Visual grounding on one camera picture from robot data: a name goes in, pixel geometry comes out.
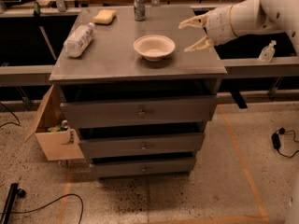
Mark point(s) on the black power adapter with cable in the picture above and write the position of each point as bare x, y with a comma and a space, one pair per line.
277, 144

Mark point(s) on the clear plastic water bottle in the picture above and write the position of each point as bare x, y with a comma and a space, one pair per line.
79, 40

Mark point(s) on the middle grey drawer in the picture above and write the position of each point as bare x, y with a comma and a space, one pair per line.
141, 145

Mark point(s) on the grey metal rail frame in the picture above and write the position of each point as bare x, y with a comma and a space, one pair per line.
25, 73

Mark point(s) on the white paper bowl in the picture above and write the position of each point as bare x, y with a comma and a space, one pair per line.
154, 48

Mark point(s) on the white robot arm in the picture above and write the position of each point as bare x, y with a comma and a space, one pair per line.
250, 17

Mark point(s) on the top grey drawer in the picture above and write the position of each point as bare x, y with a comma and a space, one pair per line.
116, 113

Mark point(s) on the grey drawer cabinet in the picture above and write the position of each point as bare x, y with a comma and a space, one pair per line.
142, 130

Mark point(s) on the yellow sponge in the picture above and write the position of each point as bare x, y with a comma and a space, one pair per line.
105, 16

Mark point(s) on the silver redbull can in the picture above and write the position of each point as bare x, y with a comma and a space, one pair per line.
139, 10

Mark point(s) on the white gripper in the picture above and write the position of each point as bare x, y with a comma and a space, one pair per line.
219, 25

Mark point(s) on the bottom grey drawer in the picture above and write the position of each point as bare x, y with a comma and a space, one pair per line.
145, 167

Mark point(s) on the open cardboard box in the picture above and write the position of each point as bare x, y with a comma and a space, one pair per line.
58, 140

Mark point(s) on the black stand base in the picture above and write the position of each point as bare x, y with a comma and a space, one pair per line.
14, 191

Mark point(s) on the grey drawer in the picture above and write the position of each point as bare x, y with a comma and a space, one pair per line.
116, 113
141, 145
145, 167

